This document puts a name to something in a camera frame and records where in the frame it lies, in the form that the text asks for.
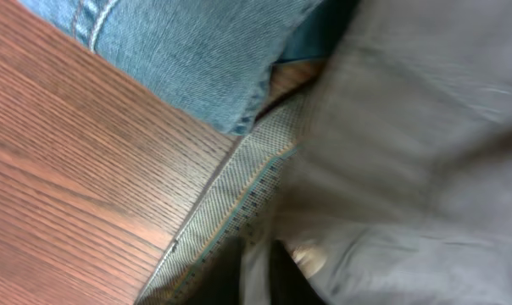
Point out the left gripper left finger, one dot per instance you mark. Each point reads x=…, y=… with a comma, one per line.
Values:
x=221, y=285

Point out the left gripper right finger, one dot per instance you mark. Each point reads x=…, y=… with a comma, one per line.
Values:
x=288, y=285

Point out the grey shorts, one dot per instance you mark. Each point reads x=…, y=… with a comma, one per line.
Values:
x=401, y=189

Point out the folded blue denim jeans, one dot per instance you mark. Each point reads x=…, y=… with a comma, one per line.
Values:
x=209, y=58

